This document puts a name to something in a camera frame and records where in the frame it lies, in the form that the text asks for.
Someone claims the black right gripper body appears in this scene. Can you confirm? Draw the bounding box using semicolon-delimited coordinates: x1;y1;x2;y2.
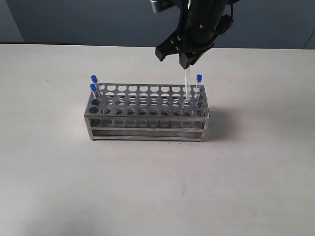
177;0;233;49

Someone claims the stainless steel test tube rack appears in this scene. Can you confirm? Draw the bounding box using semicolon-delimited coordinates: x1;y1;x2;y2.
84;83;210;142

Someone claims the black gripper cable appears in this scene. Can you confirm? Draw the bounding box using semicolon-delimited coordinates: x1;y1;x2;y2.
221;0;241;32

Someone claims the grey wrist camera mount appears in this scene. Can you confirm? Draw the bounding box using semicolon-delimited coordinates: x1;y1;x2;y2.
150;0;175;13

